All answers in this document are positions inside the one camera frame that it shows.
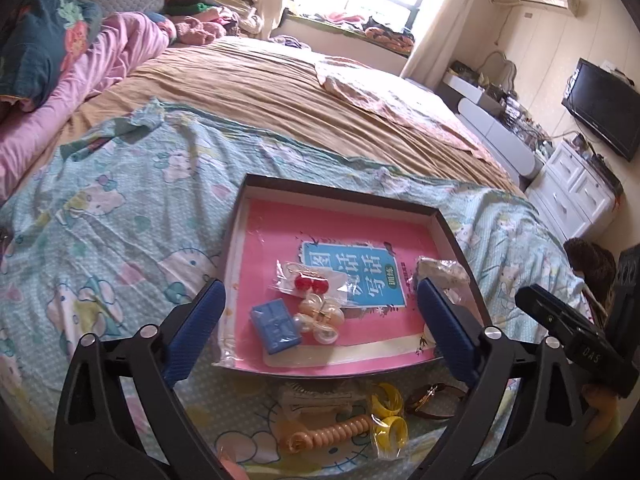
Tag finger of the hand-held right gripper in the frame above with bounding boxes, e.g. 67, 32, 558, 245
515, 284, 583, 343

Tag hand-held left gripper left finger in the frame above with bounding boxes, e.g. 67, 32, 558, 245
52, 279, 227, 480

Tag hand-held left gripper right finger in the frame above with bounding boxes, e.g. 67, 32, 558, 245
416, 277, 590, 480

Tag white fabric pouch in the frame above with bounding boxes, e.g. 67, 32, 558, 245
415, 256, 471, 291

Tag small blue box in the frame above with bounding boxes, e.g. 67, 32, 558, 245
250, 299, 303, 358

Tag pearl hair accessory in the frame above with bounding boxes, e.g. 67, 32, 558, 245
292, 294, 347, 346

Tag red earrings clear packet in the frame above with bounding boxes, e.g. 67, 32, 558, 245
270, 257, 348, 306

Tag dark shallow cardboard box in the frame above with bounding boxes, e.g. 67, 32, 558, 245
212, 174, 493, 378

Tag person's right hand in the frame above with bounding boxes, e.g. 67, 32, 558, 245
582, 384, 616, 428

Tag dark brown plush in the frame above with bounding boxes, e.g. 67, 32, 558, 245
564, 237, 618, 306

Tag yellow hair clips clear packet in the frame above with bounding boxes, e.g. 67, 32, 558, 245
365, 382, 411, 461

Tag white drawer dresser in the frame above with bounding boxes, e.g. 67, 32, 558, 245
525, 140, 623, 241

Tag pink book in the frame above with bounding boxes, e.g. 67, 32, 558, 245
222, 197, 481, 368

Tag cartoon cat printed blanket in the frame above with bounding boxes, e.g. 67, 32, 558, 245
0, 100, 596, 480

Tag cream hair comb clip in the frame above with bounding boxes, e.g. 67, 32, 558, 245
277, 382, 363, 413

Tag grey white vanity table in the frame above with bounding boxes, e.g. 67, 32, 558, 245
440, 72, 546, 181

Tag black flat television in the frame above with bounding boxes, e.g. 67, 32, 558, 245
561, 58, 640, 161

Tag vanity mirror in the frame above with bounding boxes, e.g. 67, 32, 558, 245
482, 50, 518, 86

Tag pink floral cloth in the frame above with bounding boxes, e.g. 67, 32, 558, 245
315, 57, 486, 153

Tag tan bedsheet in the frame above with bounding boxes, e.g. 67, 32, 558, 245
40, 35, 526, 201

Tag pink quilt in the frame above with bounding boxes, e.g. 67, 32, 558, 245
0, 12, 176, 201

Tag pink plush toy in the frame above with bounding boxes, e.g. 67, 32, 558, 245
167, 0, 226, 46

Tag white window bench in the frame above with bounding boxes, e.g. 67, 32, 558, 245
277, 10, 408, 76

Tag clothes heap on windowsill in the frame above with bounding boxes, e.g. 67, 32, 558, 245
295, 7, 416, 53

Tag pile of clothes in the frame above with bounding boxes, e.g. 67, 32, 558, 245
165, 0, 266, 38

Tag blue floral pillow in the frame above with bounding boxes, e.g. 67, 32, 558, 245
0, 0, 103, 111

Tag beige spiral hair tie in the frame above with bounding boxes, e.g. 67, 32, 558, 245
277, 417, 373, 453

